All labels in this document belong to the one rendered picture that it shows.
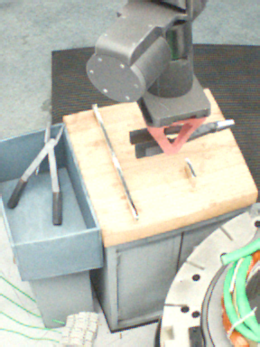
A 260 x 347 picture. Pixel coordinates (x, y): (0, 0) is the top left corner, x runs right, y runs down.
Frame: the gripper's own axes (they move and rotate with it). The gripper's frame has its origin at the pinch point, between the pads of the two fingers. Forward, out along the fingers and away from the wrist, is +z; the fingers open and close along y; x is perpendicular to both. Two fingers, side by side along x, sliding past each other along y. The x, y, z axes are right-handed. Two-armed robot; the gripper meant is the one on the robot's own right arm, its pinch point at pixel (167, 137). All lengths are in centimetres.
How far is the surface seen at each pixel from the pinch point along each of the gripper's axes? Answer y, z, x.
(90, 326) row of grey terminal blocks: 4.2, 32.7, -11.8
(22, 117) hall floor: -119, 116, -4
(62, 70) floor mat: -135, 115, 13
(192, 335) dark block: 23.9, 4.1, -4.4
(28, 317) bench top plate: -1.9, 36.4, -20.6
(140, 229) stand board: 4.7, 8.6, -4.6
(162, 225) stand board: 4.7, 9.0, -2.0
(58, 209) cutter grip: -4.7, 13.7, -12.0
